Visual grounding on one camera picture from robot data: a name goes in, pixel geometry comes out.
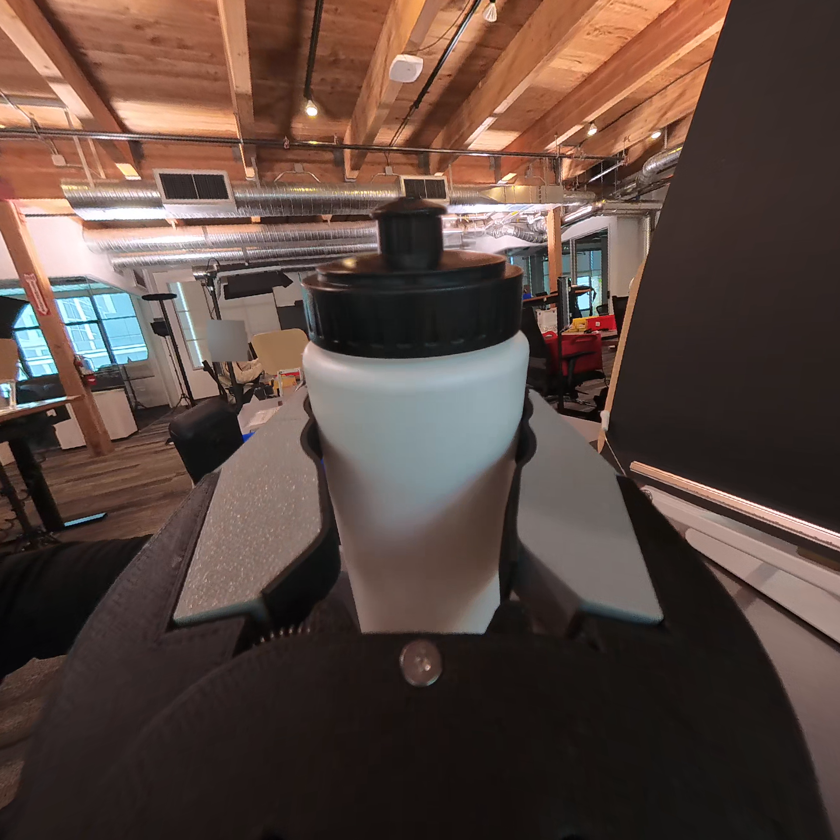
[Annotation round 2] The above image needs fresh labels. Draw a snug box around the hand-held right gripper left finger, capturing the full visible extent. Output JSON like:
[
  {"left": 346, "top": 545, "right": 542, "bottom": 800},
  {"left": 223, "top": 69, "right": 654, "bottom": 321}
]
[{"left": 172, "top": 392, "right": 342, "bottom": 624}]

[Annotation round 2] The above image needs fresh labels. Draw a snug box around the black office chair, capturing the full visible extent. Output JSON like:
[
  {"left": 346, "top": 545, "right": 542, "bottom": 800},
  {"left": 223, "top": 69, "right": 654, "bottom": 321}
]
[{"left": 521, "top": 320, "right": 596, "bottom": 403}]

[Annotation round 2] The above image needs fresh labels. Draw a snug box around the white low cabinet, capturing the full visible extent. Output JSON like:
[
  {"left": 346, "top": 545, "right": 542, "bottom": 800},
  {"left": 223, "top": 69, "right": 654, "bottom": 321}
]
[{"left": 54, "top": 387, "right": 140, "bottom": 452}]

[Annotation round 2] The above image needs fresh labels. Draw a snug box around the wooden top standing desk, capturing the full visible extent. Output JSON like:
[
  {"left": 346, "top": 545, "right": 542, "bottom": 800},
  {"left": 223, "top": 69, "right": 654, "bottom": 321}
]
[{"left": 0, "top": 394, "right": 107, "bottom": 534}]

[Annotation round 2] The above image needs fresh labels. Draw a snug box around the black softbox light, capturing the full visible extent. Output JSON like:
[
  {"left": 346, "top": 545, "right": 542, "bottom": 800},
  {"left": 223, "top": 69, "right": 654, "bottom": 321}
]
[{"left": 222, "top": 269, "right": 295, "bottom": 301}]

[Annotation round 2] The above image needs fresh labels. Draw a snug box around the tan wooden board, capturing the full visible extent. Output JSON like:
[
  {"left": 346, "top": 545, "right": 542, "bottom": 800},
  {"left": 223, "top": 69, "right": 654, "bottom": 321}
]
[{"left": 251, "top": 328, "right": 311, "bottom": 389}]

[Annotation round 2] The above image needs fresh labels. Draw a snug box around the red plastic tote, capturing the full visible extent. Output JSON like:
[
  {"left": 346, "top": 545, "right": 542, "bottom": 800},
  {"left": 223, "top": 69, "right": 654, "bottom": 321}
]
[{"left": 541, "top": 328, "right": 605, "bottom": 392}]

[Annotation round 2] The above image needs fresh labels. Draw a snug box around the thin steel tether wire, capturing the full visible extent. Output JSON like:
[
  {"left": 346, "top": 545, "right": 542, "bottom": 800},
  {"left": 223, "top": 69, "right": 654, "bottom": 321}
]
[{"left": 599, "top": 409, "right": 626, "bottom": 475}]

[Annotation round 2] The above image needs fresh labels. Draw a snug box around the wooden support post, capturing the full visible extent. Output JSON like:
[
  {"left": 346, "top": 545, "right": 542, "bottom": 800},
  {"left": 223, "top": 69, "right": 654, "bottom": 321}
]
[{"left": 545, "top": 206, "right": 565, "bottom": 298}]

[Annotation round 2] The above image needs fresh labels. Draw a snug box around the ceiling vent grille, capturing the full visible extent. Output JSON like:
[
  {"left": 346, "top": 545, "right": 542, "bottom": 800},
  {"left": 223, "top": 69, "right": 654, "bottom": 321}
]
[
  {"left": 399, "top": 173, "right": 452, "bottom": 202},
  {"left": 153, "top": 168, "right": 237, "bottom": 212}
]

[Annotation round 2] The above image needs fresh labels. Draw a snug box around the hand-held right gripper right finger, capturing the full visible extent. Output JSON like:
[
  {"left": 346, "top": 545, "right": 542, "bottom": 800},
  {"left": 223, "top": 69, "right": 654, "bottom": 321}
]
[{"left": 502, "top": 390, "right": 664, "bottom": 637}]

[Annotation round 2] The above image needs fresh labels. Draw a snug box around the wooden post red sign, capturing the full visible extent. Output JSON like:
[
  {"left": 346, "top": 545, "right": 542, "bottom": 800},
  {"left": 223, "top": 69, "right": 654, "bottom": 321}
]
[{"left": 0, "top": 200, "right": 117, "bottom": 458}]

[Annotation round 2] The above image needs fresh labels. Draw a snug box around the black board on white stand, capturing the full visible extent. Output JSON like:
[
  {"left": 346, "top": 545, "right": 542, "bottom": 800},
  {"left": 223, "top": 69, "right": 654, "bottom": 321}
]
[{"left": 598, "top": 0, "right": 840, "bottom": 645}]

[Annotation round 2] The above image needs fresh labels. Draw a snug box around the silver air duct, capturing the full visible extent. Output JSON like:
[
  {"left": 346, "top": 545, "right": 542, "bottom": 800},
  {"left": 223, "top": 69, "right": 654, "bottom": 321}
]
[
  {"left": 82, "top": 222, "right": 383, "bottom": 271},
  {"left": 62, "top": 180, "right": 567, "bottom": 222}
]

